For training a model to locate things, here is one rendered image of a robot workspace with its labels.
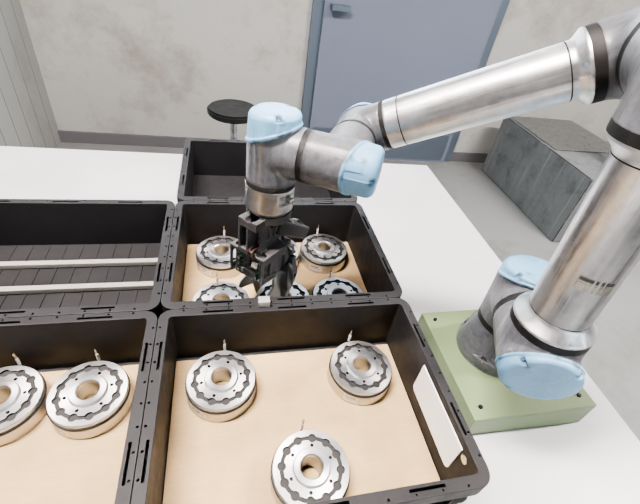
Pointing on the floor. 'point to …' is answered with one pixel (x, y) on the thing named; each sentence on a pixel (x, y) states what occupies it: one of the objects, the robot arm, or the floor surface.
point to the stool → (230, 113)
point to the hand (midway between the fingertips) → (270, 292)
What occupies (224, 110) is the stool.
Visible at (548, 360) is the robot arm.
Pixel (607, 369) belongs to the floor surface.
